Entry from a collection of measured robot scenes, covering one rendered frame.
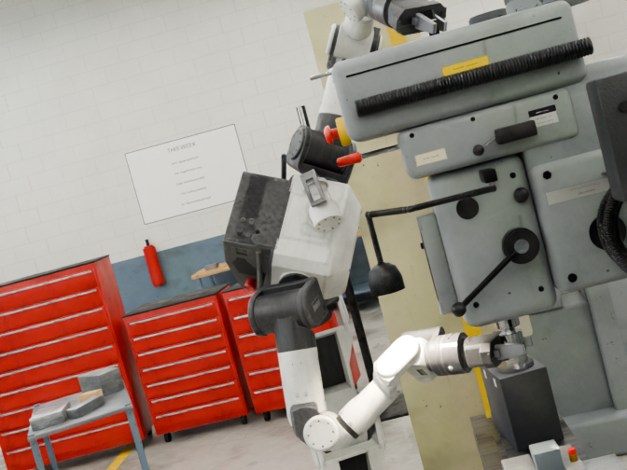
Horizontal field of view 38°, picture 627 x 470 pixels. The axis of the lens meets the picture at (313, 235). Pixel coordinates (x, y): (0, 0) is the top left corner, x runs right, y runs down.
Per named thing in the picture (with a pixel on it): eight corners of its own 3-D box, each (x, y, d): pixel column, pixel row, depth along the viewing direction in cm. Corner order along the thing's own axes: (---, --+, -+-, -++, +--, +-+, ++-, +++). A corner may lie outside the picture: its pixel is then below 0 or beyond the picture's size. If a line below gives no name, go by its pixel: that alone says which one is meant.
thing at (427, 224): (441, 315, 190) (416, 217, 188) (439, 311, 194) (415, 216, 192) (460, 311, 190) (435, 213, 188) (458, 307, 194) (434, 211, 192)
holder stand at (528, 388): (517, 452, 223) (497, 374, 222) (494, 428, 245) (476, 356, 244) (564, 438, 224) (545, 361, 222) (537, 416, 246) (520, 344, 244)
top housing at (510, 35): (348, 144, 177) (327, 62, 176) (353, 145, 203) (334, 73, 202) (592, 78, 172) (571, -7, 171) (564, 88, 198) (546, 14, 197)
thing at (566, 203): (561, 297, 177) (528, 166, 175) (539, 279, 202) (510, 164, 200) (659, 272, 175) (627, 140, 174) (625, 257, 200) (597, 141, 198)
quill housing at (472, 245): (466, 333, 181) (426, 176, 179) (458, 313, 202) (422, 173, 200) (562, 310, 180) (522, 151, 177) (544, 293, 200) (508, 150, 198)
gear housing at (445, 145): (410, 181, 178) (397, 131, 177) (407, 177, 202) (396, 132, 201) (581, 136, 174) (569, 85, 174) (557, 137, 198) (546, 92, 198)
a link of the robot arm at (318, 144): (303, 111, 231) (290, 163, 230) (317, 107, 223) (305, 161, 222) (343, 125, 236) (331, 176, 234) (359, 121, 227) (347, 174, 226)
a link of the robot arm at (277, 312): (259, 356, 205) (250, 296, 207) (277, 353, 213) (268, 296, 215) (307, 348, 201) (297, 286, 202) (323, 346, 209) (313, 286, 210)
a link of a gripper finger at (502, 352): (526, 355, 188) (497, 359, 191) (522, 340, 188) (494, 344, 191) (524, 358, 187) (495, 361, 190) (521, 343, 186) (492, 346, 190)
